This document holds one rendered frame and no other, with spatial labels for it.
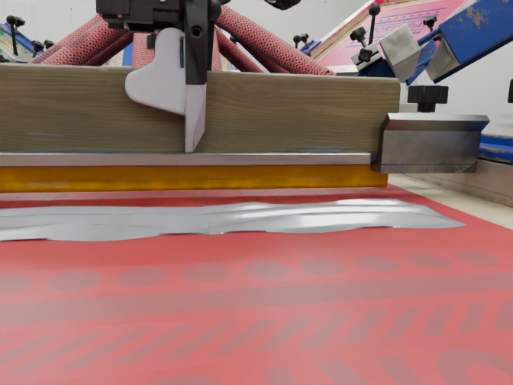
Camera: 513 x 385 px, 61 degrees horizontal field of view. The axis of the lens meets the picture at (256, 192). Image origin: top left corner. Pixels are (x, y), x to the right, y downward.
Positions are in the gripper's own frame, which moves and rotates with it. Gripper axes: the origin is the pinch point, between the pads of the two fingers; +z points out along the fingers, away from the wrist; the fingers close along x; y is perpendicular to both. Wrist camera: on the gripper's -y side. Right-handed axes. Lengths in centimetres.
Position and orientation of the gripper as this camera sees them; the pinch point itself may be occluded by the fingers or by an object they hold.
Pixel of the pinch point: (196, 134)
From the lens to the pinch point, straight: 37.7
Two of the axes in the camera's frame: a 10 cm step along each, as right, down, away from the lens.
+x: 2.0, 2.0, -9.6
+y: -9.8, 0.2, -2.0
